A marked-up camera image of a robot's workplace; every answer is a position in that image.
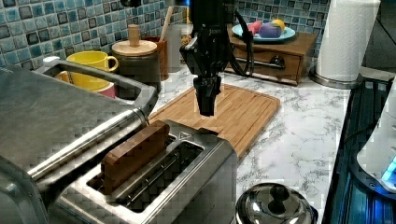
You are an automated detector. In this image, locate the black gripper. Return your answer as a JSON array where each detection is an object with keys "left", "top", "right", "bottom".
[{"left": 179, "top": 26, "right": 231, "bottom": 116}]

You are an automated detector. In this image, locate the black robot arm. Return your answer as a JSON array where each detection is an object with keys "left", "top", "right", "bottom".
[{"left": 179, "top": 0, "right": 233, "bottom": 117}]

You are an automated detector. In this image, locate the stainless steel toaster oven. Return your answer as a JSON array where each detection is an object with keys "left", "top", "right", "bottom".
[{"left": 1, "top": 60, "right": 158, "bottom": 224}]

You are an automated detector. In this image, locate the bamboo cutting board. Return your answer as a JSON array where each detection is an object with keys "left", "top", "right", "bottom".
[{"left": 148, "top": 84, "right": 280, "bottom": 160}]

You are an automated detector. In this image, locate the brown wooden utensil cup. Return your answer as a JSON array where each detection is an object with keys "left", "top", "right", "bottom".
[{"left": 145, "top": 36, "right": 169, "bottom": 81}]

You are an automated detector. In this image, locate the frosted plastic cup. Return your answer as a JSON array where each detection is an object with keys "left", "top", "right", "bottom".
[{"left": 166, "top": 25, "right": 181, "bottom": 73}]

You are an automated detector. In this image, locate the light blue plate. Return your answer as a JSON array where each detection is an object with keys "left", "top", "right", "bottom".
[{"left": 232, "top": 21, "right": 296, "bottom": 43}]

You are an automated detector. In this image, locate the brown toast slice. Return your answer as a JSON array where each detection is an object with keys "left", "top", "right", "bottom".
[{"left": 101, "top": 120, "right": 170, "bottom": 195}]

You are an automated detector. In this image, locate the small plush strawberry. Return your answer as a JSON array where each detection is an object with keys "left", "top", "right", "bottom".
[{"left": 247, "top": 24, "right": 256, "bottom": 35}]

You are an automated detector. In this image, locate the dark canister with wooden lid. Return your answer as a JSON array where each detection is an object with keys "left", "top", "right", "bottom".
[{"left": 112, "top": 24, "right": 161, "bottom": 91}]

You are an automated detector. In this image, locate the large plush strawberry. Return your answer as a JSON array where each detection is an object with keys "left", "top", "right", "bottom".
[{"left": 252, "top": 21, "right": 262, "bottom": 33}]

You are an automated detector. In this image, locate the purple plush eggplant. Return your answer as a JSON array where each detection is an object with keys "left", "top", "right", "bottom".
[{"left": 259, "top": 22, "right": 282, "bottom": 38}]

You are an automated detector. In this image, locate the wooden drawer box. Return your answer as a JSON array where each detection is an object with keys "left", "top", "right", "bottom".
[{"left": 224, "top": 23, "right": 318, "bottom": 87}]

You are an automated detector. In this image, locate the wooden pestle stick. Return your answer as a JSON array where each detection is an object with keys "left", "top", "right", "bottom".
[{"left": 160, "top": 7, "right": 174, "bottom": 42}]

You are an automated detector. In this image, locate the pink mug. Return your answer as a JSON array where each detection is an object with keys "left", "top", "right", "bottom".
[{"left": 97, "top": 83, "right": 116, "bottom": 98}]

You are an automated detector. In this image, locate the yellow ceramic mug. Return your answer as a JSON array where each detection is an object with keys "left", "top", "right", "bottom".
[{"left": 66, "top": 50, "right": 119, "bottom": 91}]

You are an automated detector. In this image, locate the steel pot lid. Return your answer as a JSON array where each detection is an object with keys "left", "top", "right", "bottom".
[{"left": 235, "top": 183, "right": 318, "bottom": 224}]

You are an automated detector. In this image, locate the paper towel roll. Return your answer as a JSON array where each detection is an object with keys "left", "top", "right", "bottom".
[{"left": 309, "top": 0, "right": 381, "bottom": 90}]

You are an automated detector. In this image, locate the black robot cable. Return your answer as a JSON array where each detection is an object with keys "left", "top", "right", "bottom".
[{"left": 228, "top": 8, "right": 255, "bottom": 77}]

